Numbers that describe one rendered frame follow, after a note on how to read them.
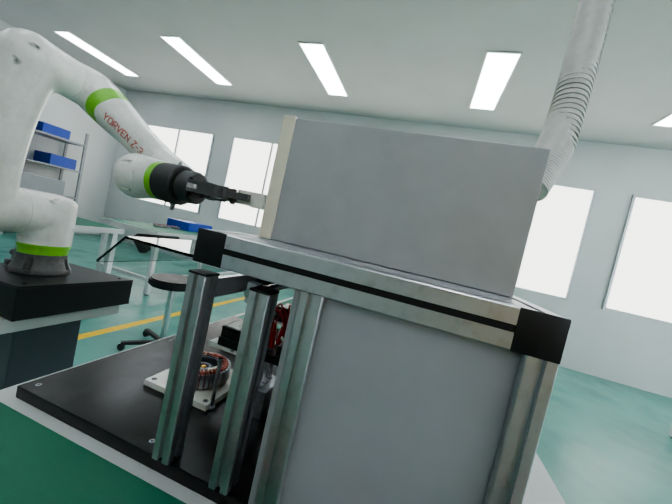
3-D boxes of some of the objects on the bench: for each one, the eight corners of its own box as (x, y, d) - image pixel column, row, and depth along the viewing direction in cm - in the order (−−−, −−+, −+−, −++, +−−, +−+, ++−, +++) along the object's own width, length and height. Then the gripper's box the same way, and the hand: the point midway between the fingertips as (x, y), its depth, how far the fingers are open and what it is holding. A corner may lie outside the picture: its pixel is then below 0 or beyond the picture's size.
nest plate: (143, 384, 62) (144, 378, 62) (196, 360, 76) (197, 355, 76) (205, 411, 58) (206, 405, 58) (248, 380, 72) (249, 375, 72)
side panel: (245, 537, 39) (300, 290, 37) (257, 517, 42) (308, 288, 40) (479, 665, 32) (560, 364, 30) (475, 631, 34) (547, 355, 33)
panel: (245, 510, 40) (294, 287, 39) (353, 354, 104) (373, 267, 102) (252, 514, 40) (302, 290, 38) (357, 355, 103) (377, 268, 102)
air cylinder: (237, 410, 60) (242, 383, 60) (256, 394, 67) (262, 370, 67) (259, 420, 59) (265, 392, 58) (277, 402, 66) (282, 377, 66)
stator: (160, 377, 63) (163, 360, 63) (200, 360, 74) (203, 345, 74) (202, 397, 60) (206, 379, 60) (238, 376, 70) (241, 361, 70)
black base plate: (14, 397, 54) (17, 384, 54) (232, 321, 115) (233, 315, 115) (246, 520, 41) (250, 504, 41) (352, 361, 103) (353, 355, 103)
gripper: (207, 207, 82) (286, 225, 75) (149, 194, 64) (246, 216, 58) (213, 179, 81) (293, 194, 75) (156, 159, 64) (254, 177, 58)
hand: (259, 201), depth 67 cm, fingers open, 5 cm apart
